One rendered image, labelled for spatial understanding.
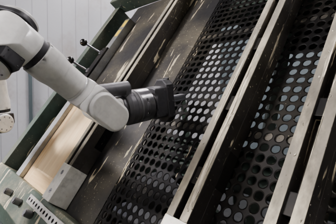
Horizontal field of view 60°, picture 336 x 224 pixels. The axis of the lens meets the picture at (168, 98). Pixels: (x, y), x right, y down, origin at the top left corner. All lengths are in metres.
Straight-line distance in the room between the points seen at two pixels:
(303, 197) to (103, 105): 0.41
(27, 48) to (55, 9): 4.07
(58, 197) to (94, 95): 0.49
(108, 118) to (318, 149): 0.41
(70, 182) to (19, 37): 0.58
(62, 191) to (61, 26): 3.75
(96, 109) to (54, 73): 0.11
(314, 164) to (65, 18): 4.35
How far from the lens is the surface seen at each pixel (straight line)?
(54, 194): 1.03
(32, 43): 0.59
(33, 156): 1.44
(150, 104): 0.73
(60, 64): 0.61
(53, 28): 4.58
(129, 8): 1.89
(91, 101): 0.63
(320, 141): 0.55
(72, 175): 1.03
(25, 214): 1.11
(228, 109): 0.68
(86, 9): 4.80
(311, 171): 0.53
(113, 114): 0.66
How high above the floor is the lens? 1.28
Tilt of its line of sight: 2 degrees down
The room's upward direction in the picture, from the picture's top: straight up
